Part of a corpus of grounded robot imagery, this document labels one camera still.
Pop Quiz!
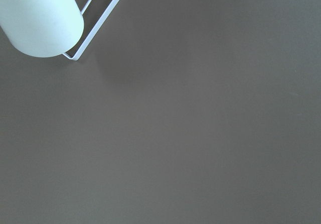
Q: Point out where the white mug rack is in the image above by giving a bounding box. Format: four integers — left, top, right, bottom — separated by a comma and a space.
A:
63, 0, 120, 61

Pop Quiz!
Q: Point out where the white mug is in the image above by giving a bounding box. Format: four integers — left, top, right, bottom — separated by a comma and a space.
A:
1, 0, 84, 58

